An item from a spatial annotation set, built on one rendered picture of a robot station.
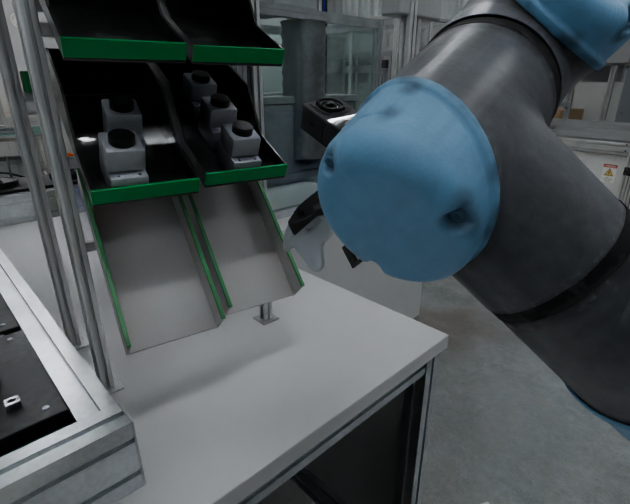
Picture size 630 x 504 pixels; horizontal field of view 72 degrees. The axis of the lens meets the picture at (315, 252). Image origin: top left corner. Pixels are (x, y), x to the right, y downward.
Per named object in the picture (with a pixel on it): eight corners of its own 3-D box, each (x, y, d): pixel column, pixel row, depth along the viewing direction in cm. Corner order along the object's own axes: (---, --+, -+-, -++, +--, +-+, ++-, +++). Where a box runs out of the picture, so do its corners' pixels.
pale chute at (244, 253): (295, 295, 74) (305, 285, 70) (222, 316, 67) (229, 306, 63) (239, 161, 82) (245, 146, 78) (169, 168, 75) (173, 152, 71)
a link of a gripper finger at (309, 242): (284, 291, 47) (340, 253, 41) (262, 243, 48) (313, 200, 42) (304, 285, 49) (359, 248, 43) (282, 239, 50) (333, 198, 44)
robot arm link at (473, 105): (594, 330, 14) (654, 150, 20) (353, 91, 14) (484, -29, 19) (443, 354, 21) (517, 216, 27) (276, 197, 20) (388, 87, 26)
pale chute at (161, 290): (219, 327, 64) (226, 317, 60) (125, 356, 57) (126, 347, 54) (164, 172, 72) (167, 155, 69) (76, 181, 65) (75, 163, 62)
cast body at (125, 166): (149, 195, 55) (148, 147, 50) (112, 200, 52) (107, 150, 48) (132, 159, 59) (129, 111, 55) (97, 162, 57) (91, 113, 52)
